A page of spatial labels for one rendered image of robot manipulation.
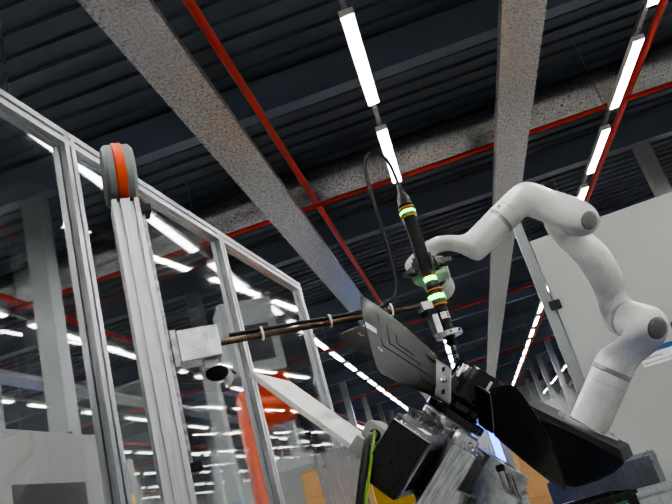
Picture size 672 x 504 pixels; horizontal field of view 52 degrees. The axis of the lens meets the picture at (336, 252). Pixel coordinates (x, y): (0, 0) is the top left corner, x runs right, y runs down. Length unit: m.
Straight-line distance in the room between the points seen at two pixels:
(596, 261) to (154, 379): 1.34
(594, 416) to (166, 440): 1.33
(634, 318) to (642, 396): 1.34
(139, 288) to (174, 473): 0.40
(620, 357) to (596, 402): 0.15
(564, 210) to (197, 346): 1.13
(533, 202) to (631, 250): 1.62
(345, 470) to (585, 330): 2.16
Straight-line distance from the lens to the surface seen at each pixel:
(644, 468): 2.20
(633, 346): 2.26
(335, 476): 1.62
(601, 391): 2.29
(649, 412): 3.56
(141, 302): 1.56
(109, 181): 1.66
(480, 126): 10.43
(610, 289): 2.25
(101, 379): 1.59
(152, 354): 1.52
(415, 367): 1.50
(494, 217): 2.06
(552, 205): 2.11
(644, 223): 3.72
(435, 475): 1.36
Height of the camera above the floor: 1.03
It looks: 20 degrees up
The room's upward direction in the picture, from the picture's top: 16 degrees counter-clockwise
